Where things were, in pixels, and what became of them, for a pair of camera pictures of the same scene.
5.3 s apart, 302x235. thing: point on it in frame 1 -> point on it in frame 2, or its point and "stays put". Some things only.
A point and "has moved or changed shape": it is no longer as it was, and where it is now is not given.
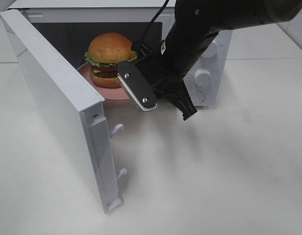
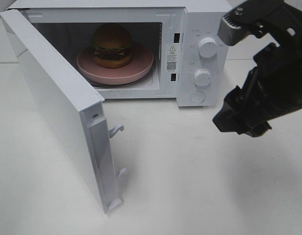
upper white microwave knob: x=211 y=50 stays put
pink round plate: x=107 y=93 -> x=142 y=61
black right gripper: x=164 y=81 -> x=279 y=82
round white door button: x=198 y=97 stays put
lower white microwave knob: x=202 y=77 stays put
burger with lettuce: x=106 y=51 has moved or changed shape
